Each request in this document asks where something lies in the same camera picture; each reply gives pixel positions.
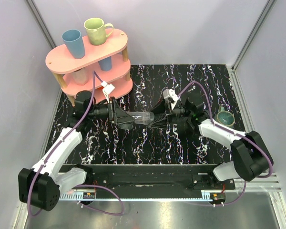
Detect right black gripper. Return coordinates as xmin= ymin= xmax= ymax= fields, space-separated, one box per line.
xmin=145 ymin=95 xmax=192 ymax=130

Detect clear plastic canister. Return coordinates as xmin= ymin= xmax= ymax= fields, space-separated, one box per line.
xmin=118 ymin=112 xmax=154 ymax=130

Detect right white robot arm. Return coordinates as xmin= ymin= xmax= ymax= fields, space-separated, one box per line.
xmin=149 ymin=96 xmax=274 ymax=189

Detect blue cup middle shelf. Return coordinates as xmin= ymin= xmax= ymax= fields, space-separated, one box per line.
xmin=98 ymin=57 xmax=112 ymax=71

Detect white faceted cup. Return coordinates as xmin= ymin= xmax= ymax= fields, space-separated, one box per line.
xmin=72 ymin=68 xmax=88 ymax=85

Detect pink three-tier wooden shelf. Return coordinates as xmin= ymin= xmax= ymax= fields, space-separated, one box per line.
xmin=45 ymin=29 xmax=133 ymax=104

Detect teal ceramic cup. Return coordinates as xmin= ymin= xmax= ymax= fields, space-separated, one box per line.
xmin=215 ymin=106 xmax=235 ymax=128

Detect blue plastic tumbler on top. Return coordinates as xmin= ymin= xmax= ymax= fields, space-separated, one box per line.
xmin=62 ymin=29 xmax=85 ymax=59

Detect green ceramic mug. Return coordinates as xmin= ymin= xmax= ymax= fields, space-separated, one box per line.
xmin=84 ymin=18 xmax=114 ymax=46

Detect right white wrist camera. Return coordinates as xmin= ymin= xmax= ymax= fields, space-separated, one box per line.
xmin=163 ymin=89 xmax=179 ymax=110

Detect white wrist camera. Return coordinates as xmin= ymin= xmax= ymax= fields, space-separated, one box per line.
xmin=101 ymin=81 xmax=115 ymax=102
xmin=163 ymin=89 xmax=179 ymax=110

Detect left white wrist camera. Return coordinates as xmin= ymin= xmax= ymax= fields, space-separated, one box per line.
xmin=101 ymin=81 xmax=115 ymax=102

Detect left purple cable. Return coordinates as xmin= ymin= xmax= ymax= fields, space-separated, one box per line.
xmin=27 ymin=71 xmax=103 ymax=217

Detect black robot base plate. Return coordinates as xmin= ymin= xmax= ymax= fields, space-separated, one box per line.
xmin=66 ymin=164 xmax=236 ymax=198

